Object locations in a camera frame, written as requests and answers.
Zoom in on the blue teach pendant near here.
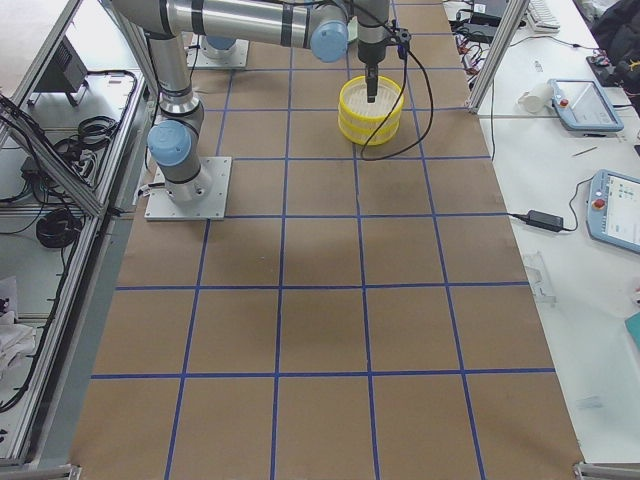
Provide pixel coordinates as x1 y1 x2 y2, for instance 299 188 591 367
586 169 640 253

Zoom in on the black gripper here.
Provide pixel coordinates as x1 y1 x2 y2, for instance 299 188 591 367
357 42 384 103

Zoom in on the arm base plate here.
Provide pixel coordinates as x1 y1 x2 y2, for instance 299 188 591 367
187 37 249 70
145 156 232 221

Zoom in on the blue teach pendant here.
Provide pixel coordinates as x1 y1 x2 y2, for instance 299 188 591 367
548 79 624 135
586 169 640 253

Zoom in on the black power adapter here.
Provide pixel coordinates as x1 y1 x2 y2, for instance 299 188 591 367
526 210 564 232

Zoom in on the aluminium frame post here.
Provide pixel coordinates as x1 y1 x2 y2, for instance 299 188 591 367
467 0 528 114

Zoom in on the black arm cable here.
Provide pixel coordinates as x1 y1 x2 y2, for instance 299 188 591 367
360 29 434 162

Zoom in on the white paper cup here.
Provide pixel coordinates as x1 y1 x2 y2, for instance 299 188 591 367
517 83 554 114

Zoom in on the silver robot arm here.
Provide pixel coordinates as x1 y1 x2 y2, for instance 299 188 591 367
112 0 398 205
201 36 237 59

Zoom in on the blue teach pendant far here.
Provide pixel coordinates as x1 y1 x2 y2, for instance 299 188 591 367
548 79 624 135

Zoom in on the yellow steamer layer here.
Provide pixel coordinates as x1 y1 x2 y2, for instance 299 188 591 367
338 114 400 146
338 76 404 130

